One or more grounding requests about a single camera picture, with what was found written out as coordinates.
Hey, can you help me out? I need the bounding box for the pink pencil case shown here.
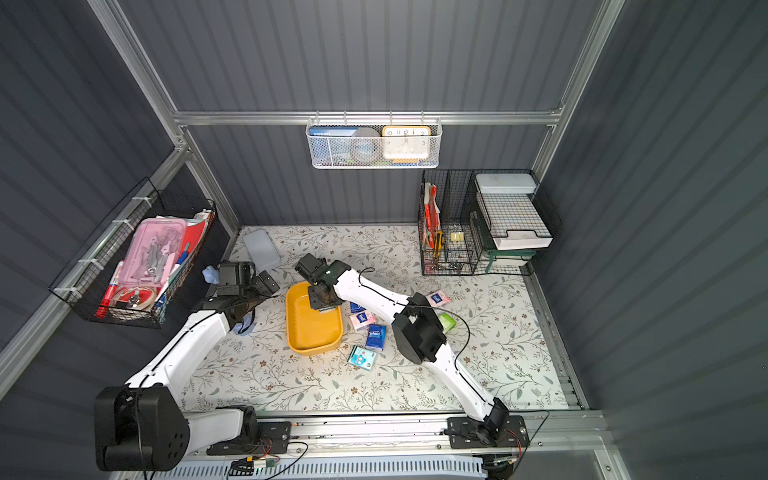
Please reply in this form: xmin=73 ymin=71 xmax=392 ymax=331
xmin=118 ymin=218 xmax=187 ymax=288

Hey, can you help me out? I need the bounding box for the black wire desk organizer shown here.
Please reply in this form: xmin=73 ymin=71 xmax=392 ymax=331
xmin=419 ymin=169 xmax=561 ymax=276

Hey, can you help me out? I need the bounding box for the green tissue pack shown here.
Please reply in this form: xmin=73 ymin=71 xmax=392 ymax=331
xmin=438 ymin=312 xmax=456 ymax=333

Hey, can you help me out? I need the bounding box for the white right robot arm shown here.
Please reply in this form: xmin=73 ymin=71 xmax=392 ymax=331
xmin=294 ymin=254 xmax=509 ymax=446

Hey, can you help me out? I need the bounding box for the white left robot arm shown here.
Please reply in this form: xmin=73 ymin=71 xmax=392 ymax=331
xmin=94 ymin=262 xmax=279 ymax=472

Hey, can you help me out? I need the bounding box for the pink floral tissue pack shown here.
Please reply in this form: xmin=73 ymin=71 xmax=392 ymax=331
xmin=349 ymin=310 xmax=377 ymax=331

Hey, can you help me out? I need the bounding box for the yellow utility knife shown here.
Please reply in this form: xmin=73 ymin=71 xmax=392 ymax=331
xmin=433 ymin=231 xmax=445 ymax=261

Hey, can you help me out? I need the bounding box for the translucent box lid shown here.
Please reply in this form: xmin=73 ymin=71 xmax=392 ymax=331
xmin=243 ymin=229 xmax=281 ymax=273

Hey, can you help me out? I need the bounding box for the teal cartoon tissue pack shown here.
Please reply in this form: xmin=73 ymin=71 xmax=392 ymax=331
xmin=347 ymin=346 xmax=377 ymax=371

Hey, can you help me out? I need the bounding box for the yellow storage box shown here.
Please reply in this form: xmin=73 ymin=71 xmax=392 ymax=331
xmin=286 ymin=282 xmax=344 ymax=356

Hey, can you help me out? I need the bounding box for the beige alarm clock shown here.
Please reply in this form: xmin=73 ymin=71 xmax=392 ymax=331
xmin=381 ymin=125 xmax=432 ymax=162

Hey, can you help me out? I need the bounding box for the grey tape roll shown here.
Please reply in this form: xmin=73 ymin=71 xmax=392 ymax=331
xmin=349 ymin=127 xmax=382 ymax=165

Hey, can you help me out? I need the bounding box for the black wire side basket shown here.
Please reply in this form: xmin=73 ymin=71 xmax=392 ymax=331
xmin=50 ymin=180 xmax=217 ymax=329

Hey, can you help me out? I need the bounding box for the white wire wall basket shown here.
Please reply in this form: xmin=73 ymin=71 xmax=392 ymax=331
xmin=305 ymin=119 xmax=443 ymax=170

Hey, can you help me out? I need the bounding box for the dark blue Tempo tissue pack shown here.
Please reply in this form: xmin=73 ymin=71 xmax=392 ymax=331
xmin=365 ymin=324 xmax=387 ymax=351

